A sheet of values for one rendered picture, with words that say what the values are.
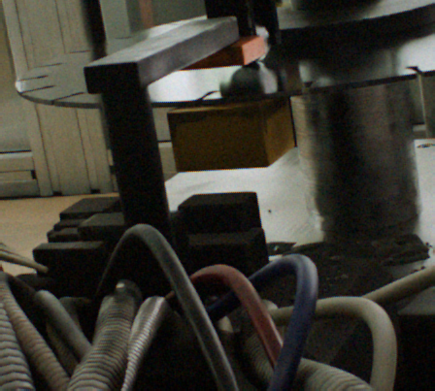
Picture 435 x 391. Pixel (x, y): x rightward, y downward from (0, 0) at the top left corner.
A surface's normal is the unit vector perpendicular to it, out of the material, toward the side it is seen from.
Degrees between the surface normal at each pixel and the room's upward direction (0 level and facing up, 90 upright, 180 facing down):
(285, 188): 0
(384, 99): 90
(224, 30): 90
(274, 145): 90
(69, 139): 90
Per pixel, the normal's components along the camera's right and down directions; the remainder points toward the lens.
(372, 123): 0.23, 0.19
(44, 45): -0.37, 0.28
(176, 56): 0.91, -0.05
